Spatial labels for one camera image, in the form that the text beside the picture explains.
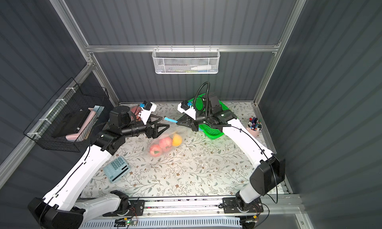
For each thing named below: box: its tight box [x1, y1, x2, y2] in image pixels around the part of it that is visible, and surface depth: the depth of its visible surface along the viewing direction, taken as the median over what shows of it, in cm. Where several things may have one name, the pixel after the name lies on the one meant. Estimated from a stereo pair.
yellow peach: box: [172, 133, 183, 147], surface depth 88 cm
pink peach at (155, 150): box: [149, 143, 162, 157], surface depth 84 cm
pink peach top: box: [158, 137, 173, 152], surface depth 84 cm
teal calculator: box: [103, 155, 131, 184], surface depth 85 cm
